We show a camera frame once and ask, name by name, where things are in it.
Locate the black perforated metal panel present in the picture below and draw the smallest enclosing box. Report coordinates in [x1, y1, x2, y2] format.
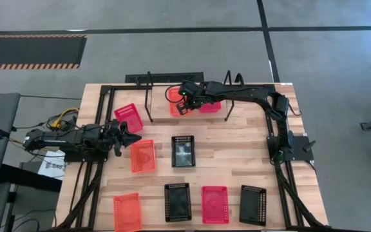
[124, 72, 205, 84]

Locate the yellow cable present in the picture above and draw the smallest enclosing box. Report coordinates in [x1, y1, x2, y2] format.
[50, 108, 80, 130]

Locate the orange plastic slotted basket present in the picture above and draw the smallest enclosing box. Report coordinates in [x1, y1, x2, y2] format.
[113, 192, 143, 232]
[129, 139, 157, 174]
[167, 86, 193, 119]

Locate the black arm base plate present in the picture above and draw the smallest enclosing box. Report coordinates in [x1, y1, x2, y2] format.
[63, 138, 111, 163]
[267, 135, 317, 162]

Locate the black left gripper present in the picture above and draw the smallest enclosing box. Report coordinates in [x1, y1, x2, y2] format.
[82, 118, 142, 158]

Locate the black wire rack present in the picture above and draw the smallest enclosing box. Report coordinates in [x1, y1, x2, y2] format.
[143, 70, 237, 124]

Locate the black hazard-striped floor mat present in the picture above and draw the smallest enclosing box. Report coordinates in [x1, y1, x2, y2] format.
[0, 34, 88, 70]

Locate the red plastic slotted basket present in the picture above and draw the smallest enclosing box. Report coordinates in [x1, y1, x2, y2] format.
[198, 100, 222, 114]
[113, 102, 144, 135]
[201, 185, 230, 225]

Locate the black aluminium table frame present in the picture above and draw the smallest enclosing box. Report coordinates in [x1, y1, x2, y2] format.
[53, 83, 331, 232]

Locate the white printed paper sheet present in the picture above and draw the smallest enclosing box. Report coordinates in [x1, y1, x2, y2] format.
[37, 150, 67, 181]

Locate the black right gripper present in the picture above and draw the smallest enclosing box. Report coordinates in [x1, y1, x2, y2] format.
[176, 80, 205, 116]

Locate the black arched metal hook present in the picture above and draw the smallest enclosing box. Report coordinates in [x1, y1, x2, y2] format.
[234, 73, 246, 88]

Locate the black flat board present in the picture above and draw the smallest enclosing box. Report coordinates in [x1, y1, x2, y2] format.
[0, 163, 63, 193]

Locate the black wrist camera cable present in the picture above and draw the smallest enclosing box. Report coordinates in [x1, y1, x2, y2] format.
[164, 85, 186, 104]

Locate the black plastic slotted basket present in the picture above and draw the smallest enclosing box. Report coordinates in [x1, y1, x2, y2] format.
[171, 135, 196, 168]
[238, 184, 267, 227]
[164, 182, 193, 223]

